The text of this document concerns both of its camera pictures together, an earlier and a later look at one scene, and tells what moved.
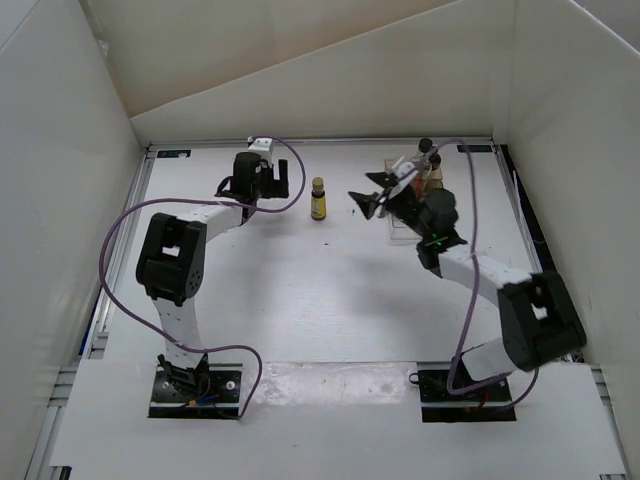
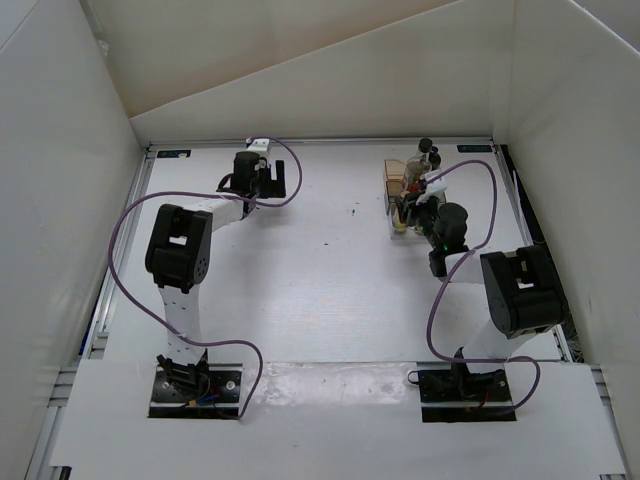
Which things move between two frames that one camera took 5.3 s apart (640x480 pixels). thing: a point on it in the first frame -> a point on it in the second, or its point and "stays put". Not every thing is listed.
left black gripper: (276, 188) stays put
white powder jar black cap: (435, 161) stays put
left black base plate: (211, 391) stays put
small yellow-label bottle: (318, 200) -> (399, 227)
